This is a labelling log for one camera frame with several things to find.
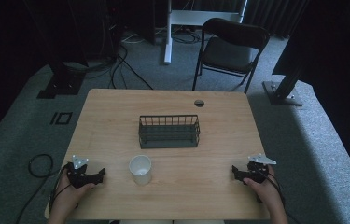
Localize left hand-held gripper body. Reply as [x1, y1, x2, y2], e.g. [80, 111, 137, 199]
[65, 154, 100, 189]

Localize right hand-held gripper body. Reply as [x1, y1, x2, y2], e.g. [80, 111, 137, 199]
[240, 152, 278, 185]

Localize person's right hand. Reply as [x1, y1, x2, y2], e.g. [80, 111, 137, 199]
[243, 165, 285, 209]

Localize person's left hand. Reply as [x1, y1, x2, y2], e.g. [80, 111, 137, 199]
[54, 174, 97, 210]

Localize translucent plastic cup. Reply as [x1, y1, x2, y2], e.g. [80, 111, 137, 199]
[128, 154, 153, 187]

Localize black stand with metal base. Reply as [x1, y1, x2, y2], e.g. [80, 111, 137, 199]
[262, 66, 305, 107]

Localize black stand with flat base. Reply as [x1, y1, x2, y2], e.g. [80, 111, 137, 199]
[36, 36, 87, 100]

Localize black folding chair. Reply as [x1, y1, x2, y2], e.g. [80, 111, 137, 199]
[191, 17, 271, 94]

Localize dark curtain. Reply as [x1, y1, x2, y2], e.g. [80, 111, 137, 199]
[243, 0, 308, 39]

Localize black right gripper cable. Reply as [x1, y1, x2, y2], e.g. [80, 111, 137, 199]
[251, 161, 287, 208]

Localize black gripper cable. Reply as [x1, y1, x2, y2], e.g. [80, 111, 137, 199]
[15, 153, 73, 224]
[251, 161, 287, 208]

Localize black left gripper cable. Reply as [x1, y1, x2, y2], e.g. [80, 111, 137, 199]
[15, 153, 73, 224]

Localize black wire basket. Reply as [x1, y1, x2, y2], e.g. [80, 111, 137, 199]
[137, 114, 202, 149]

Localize black floor cables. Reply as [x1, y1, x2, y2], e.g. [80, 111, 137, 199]
[66, 43, 155, 91]

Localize white floor cable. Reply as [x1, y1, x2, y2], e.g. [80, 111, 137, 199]
[120, 30, 147, 45]

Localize white desk frame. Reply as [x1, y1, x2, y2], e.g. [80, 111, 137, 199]
[163, 0, 249, 65]

